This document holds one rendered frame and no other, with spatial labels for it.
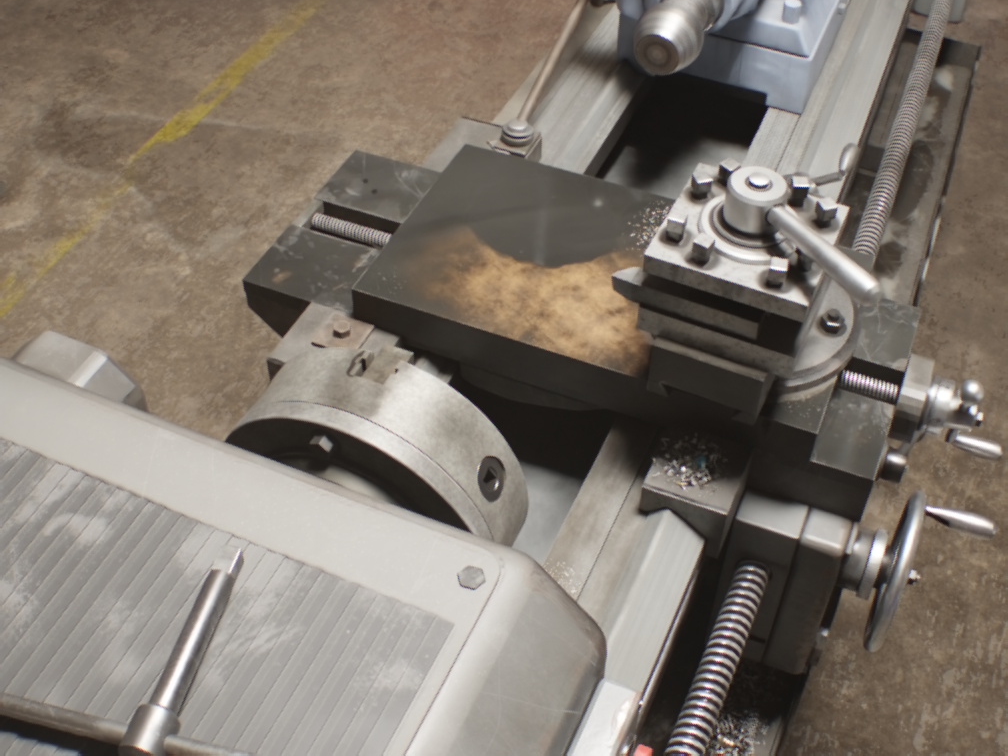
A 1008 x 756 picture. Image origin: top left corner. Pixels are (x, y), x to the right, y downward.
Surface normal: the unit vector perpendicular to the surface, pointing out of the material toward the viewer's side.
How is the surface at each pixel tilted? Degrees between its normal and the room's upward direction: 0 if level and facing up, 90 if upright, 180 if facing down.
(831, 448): 0
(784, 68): 90
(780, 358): 90
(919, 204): 0
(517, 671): 45
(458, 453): 40
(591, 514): 0
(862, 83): 36
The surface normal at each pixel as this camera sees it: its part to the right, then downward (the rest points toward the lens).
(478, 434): 0.63, -0.33
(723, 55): -0.40, 0.64
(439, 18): 0.01, -0.71
